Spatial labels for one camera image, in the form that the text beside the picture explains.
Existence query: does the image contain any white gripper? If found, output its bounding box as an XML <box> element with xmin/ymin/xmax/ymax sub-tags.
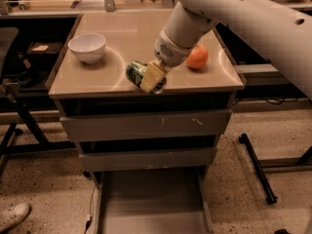
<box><xmin>140</xmin><ymin>29</ymin><xmax>193</xmax><ymax>94</ymax></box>

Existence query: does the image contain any black table leg right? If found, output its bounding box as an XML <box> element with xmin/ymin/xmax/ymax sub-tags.
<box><xmin>239</xmin><ymin>134</ymin><xmax>277</xmax><ymax>205</ymax></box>

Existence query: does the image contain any white cable on floor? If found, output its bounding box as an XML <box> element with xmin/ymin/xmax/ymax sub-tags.
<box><xmin>83</xmin><ymin>183</ymin><xmax>98</xmax><ymax>234</ymax></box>

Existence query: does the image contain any white ceramic bowl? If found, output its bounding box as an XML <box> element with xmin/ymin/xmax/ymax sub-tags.
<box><xmin>68</xmin><ymin>33</ymin><xmax>106</xmax><ymax>63</ymax></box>

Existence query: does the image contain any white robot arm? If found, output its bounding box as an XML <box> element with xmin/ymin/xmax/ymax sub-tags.
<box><xmin>140</xmin><ymin>0</ymin><xmax>312</xmax><ymax>98</ymax></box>

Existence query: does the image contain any bottom grey open drawer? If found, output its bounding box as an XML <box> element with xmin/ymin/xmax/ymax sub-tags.
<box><xmin>94</xmin><ymin>168</ymin><xmax>214</xmax><ymax>234</ymax></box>

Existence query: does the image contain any top grey drawer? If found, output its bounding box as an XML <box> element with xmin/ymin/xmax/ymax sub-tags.
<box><xmin>60</xmin><ymin>109</ymin><xmax>231</xmax><ymax>142</ymax></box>

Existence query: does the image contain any black desk frame left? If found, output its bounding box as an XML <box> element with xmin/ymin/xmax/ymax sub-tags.
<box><xmin>0</xmin><ymin>85</ymin><xmax>75</xmax><ymax>175</ymax></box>

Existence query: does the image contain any grey drawer cabinet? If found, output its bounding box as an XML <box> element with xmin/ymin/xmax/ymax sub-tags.
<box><xmin>49</xmin><ymin>11</ymin><xmax>244</xmax><ymax>234</ymax></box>

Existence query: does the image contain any green soda can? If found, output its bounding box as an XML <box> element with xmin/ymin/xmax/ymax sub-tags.
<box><xmin>126</xmin><ymin>60</ymin><xmax>167</xmax><ymax>94</ymax></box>

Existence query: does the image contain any middle grey drawer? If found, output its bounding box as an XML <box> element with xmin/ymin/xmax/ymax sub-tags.
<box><xmin>79</xmin><ymin>147</ymin><xmax>216</xmax><ymax>172</ymax></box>

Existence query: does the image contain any orange fruit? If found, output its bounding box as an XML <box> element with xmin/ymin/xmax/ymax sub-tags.
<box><xmin>185</xmin><ymin>45</ymin><xmax>209</xmax><ymax>69</ymax></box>

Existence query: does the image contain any white shoe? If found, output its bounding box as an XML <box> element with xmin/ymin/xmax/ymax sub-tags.
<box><xmin>0</xmin><ymin>203</ymin><xmax>30</xmax><ymax>233</ymax></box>

